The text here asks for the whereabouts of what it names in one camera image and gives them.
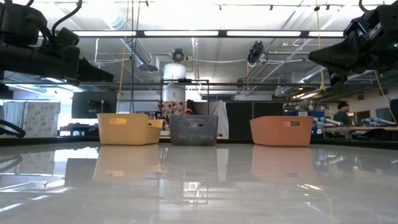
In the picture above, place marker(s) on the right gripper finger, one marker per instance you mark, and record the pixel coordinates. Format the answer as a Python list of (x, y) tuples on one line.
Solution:
[(339, 56), (338, 80)]

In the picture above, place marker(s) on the orange plastic basket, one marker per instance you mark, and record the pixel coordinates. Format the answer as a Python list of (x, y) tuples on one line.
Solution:
[(273, 133)]

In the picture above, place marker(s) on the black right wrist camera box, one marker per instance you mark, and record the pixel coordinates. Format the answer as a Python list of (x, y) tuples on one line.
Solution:
[(362, 28)]

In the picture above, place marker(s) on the yellow plastic basket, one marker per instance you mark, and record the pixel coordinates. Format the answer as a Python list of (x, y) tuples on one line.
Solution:
[(124, 130)]

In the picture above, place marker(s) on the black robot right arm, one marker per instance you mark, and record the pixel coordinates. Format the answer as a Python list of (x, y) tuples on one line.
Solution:
[(391, 15)]

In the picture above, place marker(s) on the floral curtain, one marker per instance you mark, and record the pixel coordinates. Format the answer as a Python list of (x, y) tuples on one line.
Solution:
[(42, 118)]

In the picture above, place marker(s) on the grey plastic basket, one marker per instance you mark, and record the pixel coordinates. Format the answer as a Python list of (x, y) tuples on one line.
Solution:
[(192, 130)]

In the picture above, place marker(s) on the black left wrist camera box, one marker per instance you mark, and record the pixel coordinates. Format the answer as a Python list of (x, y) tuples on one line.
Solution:
[(66, 37)]

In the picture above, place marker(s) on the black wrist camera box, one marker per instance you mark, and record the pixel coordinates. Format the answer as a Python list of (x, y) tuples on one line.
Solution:
[(362, 28), (66, 37)]

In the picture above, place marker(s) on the white light panel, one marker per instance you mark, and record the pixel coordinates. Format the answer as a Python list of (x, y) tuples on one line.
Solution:
[(104, 33), (263, 33), (181, 33), (326, 33)]

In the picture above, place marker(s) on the wooden bench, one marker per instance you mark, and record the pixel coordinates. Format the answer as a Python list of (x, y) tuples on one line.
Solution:
[(360, 128)]

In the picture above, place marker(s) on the white cylinder tank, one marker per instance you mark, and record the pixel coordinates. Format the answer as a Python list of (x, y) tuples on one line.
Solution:
[(174, 81)]

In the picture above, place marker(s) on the brown patterned cloth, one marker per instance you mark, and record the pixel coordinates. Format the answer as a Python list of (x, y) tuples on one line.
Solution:
[(171, 109)]

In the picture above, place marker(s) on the black cabinet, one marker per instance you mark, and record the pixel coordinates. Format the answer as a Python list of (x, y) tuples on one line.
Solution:
[(255, 119)]

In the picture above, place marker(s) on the white curtain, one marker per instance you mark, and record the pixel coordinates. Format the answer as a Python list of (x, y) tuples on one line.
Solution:
[(14, 113)]

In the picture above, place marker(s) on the blue cabinet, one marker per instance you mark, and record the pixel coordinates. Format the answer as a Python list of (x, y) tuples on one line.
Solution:
[(306, 113)]

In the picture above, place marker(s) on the silver spiral duct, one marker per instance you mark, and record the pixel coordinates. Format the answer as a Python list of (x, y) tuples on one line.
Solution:
[(140, 53)]

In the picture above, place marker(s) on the black wall panel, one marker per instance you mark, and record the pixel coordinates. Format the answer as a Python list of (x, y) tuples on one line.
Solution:
[(93, 104)]

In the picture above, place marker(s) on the silver ventilation duct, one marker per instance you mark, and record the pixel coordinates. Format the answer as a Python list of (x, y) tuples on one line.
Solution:
[(311, 74)]

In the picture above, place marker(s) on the black light bar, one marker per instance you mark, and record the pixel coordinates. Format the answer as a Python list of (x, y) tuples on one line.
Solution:
[(222, 33)]

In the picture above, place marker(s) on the person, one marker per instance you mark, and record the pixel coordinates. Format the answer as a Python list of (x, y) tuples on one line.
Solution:
[(342, 115)]

